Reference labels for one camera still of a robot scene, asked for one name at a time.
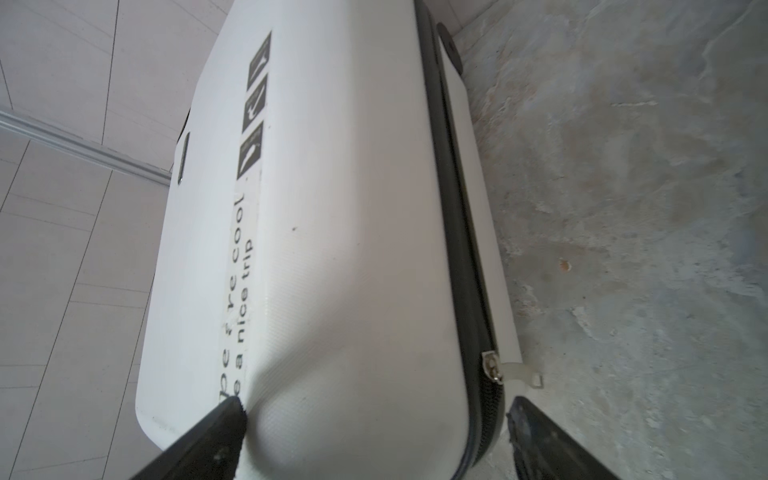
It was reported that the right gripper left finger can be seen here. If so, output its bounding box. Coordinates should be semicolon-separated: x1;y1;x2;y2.
132;396;248;480

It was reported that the black and white suitcase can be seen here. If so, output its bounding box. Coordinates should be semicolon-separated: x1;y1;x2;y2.
135;1;525;479

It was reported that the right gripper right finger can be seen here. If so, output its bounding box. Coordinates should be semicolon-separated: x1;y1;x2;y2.
507;396;618;480

